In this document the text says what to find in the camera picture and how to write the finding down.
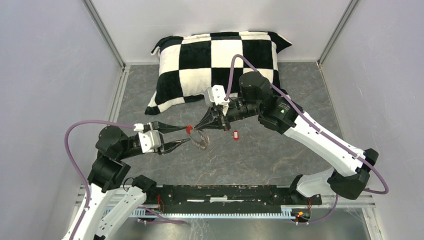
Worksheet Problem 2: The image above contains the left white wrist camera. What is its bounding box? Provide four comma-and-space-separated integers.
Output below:
133, 121, 163, 154

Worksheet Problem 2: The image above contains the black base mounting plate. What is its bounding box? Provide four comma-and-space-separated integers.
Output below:
144, 184, 323, 214

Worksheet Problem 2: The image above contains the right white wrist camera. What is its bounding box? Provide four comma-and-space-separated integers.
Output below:
203, 85, 230, 107

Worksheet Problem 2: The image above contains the metal keyring with red handle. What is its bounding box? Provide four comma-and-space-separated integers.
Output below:
185, 125, 210, 151

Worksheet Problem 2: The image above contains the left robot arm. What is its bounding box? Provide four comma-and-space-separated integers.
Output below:
63, 120, 188, 240

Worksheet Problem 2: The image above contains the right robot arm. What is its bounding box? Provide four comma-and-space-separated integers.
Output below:
194, 71, 379, 204

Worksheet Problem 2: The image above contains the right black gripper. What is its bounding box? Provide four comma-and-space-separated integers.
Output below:
195, 98, 261, 132

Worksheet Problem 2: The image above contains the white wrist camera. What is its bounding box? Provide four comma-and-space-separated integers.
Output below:
203, 85, 230, 107
133, 121, 163, 154

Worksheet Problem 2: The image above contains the black white checkered pillow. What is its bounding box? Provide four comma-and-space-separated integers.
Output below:
145, 31, 292, 116

